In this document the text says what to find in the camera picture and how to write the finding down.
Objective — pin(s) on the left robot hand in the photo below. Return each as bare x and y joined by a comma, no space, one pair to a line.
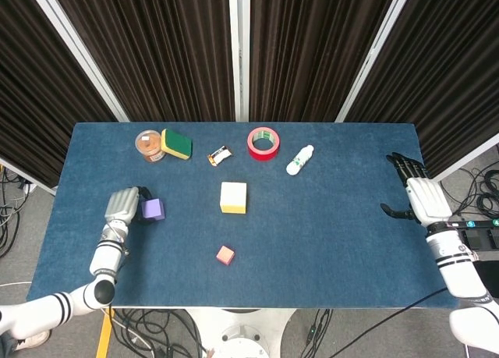
121,204

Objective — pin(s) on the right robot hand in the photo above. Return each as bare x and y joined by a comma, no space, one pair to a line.
427,200

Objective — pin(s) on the purple foam cube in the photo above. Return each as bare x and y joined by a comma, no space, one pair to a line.
153,209

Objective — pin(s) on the yellow and white cube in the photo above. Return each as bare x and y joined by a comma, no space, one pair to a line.
233,196

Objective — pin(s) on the small red cube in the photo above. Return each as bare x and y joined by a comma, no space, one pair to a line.
225,255

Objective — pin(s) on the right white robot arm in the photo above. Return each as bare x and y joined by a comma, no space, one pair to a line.
460,272

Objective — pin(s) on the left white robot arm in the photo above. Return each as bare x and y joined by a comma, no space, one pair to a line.
107,256

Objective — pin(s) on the clear jar with orange contents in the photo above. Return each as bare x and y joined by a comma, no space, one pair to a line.
148,144

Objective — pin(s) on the green and yellow sponge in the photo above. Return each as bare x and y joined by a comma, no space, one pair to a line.
178,142

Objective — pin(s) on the small battery-like object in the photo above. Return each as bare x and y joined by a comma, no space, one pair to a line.
219,155

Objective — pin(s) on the dark pleated partition panel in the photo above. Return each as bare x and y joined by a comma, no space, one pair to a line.
448,81
35,100
156,50
312,50

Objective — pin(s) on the blue table mat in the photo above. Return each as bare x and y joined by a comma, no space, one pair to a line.
312,256

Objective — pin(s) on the yellow floor tape strip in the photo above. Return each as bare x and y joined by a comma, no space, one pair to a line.
105,334

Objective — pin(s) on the white plastic bottle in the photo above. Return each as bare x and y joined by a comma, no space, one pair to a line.
299,161

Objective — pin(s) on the red tape roll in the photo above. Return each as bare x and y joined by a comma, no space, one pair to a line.
263,153

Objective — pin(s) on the pale pink shoe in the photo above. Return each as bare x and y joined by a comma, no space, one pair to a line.
35,339

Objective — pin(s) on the white partition post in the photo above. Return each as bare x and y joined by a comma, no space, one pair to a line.
238,50
78,50
374,50

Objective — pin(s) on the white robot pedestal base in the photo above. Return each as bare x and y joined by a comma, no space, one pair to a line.
241,330

